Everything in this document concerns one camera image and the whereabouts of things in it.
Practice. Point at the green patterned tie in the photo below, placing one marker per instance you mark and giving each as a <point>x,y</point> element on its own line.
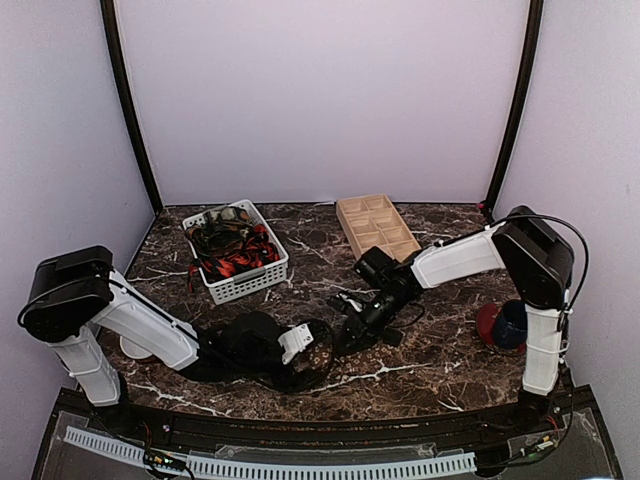
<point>228,215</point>

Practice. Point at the red saucer plate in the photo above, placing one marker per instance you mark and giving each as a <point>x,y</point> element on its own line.
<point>485,320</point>

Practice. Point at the brown floral tie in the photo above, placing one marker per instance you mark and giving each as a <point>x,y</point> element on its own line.
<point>325,353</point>

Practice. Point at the black left frame post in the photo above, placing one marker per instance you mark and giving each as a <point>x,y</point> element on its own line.
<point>128,109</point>

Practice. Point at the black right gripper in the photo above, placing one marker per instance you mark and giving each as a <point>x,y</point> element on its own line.
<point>361,329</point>

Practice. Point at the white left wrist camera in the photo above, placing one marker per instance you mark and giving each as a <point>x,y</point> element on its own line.
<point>295,341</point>

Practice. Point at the black right frame post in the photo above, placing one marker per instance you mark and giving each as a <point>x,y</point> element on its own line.
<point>526,64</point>

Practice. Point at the black frame post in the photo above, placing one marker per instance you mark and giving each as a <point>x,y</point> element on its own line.
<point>526,64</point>
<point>128,109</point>

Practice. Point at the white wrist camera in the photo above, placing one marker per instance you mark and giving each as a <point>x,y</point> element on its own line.
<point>295,341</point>
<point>345,302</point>

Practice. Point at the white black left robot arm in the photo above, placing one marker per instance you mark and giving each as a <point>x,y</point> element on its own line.
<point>72,292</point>

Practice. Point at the blue mug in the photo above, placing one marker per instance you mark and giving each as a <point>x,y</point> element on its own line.
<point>510,328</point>

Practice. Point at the wooden compartment tray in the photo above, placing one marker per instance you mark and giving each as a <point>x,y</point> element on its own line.
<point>373,221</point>

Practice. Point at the orange white bowl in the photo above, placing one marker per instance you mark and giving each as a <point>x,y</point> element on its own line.
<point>134,351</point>

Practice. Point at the orange navy striped tie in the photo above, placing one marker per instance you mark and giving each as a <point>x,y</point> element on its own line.
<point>226,249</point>

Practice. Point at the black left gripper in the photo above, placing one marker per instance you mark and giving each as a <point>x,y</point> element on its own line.
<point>292,380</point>

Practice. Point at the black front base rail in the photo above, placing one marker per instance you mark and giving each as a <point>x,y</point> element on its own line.
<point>280,421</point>

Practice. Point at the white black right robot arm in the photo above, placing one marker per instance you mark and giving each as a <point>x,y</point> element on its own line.
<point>540,263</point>

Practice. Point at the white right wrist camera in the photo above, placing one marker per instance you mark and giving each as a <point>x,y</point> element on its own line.
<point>345,302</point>

